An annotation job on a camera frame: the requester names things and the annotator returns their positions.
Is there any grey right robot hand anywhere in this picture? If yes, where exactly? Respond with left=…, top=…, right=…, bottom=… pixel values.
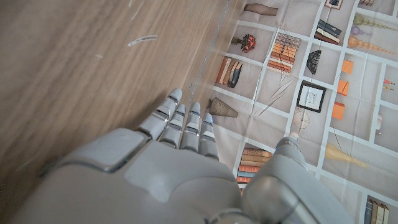
left=9, top=88, right=355, bottom=224

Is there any printed bookshelf backdrop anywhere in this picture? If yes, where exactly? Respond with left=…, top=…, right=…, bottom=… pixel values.
left=201, top=0, right=398, bottom=224

